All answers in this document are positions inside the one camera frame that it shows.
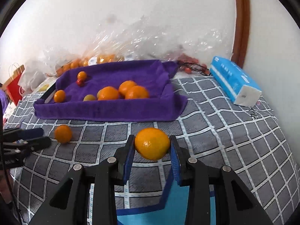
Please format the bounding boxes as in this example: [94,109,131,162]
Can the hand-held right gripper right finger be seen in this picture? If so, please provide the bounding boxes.
[170,135,273,225]

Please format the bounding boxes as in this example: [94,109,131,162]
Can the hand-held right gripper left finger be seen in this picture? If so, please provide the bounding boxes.
[29,135,136,225]

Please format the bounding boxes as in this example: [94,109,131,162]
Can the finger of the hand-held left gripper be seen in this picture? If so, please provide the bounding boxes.
[3,128,44,142]
[14,136,51,155]

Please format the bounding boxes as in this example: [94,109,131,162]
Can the black tray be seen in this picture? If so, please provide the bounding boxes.
[44,89,57,104]

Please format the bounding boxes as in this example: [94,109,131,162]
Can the purple towel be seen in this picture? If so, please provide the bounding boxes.
[33,60,188,122]

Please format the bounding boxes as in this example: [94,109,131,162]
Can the large orange tangerine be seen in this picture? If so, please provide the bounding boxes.
[125,85,150,99]
[97,86,120,101]
[118,80,137,96]

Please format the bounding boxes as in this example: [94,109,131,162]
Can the red paper bag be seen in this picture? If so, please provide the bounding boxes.
[6,63,26,106]

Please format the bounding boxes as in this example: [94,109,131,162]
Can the grey plaid blanket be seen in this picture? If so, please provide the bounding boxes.
[5,75,298,225]

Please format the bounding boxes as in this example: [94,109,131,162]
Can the white plastic bag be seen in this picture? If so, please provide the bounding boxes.
[17,60,47,92]

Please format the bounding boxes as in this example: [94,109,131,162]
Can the clear bag of tangerines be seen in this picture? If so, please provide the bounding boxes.
[43,47,83,77]

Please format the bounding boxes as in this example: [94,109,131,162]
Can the black eyeglasses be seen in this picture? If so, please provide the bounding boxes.
[179,62,210,76]

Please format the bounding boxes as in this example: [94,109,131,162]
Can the blue tissue pack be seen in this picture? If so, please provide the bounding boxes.
[209,56,262,106]

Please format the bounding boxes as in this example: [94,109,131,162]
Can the clear bag of kumquats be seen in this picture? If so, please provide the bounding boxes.
[81,53,125,66]

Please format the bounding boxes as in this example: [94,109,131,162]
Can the clear bag of cherry tomatoes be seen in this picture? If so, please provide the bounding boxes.
[169,44,211,74]

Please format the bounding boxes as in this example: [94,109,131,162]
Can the crumpled clear plastic bag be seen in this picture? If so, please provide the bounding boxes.
[89,16,232,64]

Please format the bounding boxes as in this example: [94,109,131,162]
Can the brown wooden door frame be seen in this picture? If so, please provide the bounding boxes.
[231,0,251,68]

